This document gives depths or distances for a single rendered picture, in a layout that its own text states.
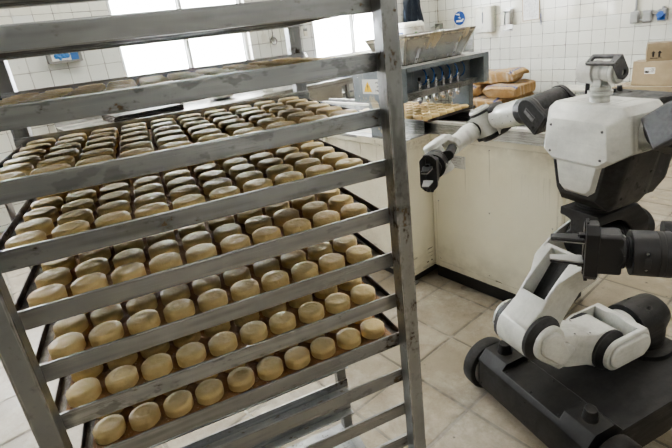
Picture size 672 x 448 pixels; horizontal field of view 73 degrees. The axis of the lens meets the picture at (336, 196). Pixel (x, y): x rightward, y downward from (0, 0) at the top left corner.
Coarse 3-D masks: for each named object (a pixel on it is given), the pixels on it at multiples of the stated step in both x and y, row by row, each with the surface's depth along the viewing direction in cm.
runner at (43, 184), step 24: (336, 120) 74; (360, 120) 75; (192, 144) 66; (216, 144) 67; (240, 144) 68; (264, 144) 70; (288, 144) 71; (72, 168) 60; (96, 168) 61; (120, 168) 63; (144, 168) 64; (168, 168) 65; (0, 192) 58; (24, 192) 59; (48, 192) 60
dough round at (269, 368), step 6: (264, 360) 89; (270, 360) 88; (276, 360) 88; (258, 366) 87; (264, 366) 87; (270, 366) 87; (276, 366) 87; (282, 366) 87; (258, 372) 86; (264, 372) 86; (270, 372) 86; (276, 372) 86; (282, 372) 87; (264, 378) 86; (270, 378) 86; (276, 378) 86
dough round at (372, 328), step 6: (372, 318) 97; (366, 324) 96; (372, 324) 95; (378, 324) 95; (366, 330) 94; (372, 330) 94; (378, 330) 94; (384, 330) 96; (366, 336) 94; (372, 336) 93; (378, 336) 94
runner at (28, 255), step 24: (360, 168) 78; (384, 168) 80; (264, 192) 72; (288, 192) 74; (312, 192) 75; (168, 216) 67; (192, 216) 68; (216, 216) 70; (48, 240) 61; (72, 240) 62; (96, 240) 64; (120, 240) 65; (0, 264) 60; (24, 264) 61
